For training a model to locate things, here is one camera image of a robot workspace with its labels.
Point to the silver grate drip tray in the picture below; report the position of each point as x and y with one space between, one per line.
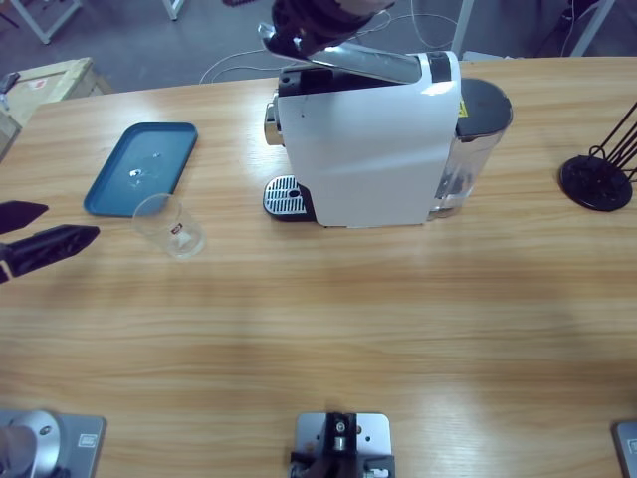
283 196

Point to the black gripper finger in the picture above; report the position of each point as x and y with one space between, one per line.
20 216
47 251

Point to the clear water tank black lid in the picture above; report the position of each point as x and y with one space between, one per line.
480 129

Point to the white coffee machine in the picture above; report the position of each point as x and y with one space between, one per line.
368 149

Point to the silver coffee machine lever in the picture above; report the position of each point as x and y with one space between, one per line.
368 62

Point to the black capsule holder with rods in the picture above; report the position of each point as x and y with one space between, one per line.
587 191

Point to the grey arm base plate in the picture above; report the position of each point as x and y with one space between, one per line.
79 448
626 448

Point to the clear glass cup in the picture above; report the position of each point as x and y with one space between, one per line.
174 236

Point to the white metal table frame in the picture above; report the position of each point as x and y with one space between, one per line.
47 25

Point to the small black tool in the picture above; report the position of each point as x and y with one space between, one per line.
9 81

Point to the wooden crate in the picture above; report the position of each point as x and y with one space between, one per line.
60 84

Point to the grey mount plate dark post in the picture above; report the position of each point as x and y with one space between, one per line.
341 438

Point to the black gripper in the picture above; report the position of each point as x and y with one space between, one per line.
308 20

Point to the blue plastic tray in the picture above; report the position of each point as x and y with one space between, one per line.
149 154

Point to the white metal frame leg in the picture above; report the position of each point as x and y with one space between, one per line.
463 25
592 25
174 7

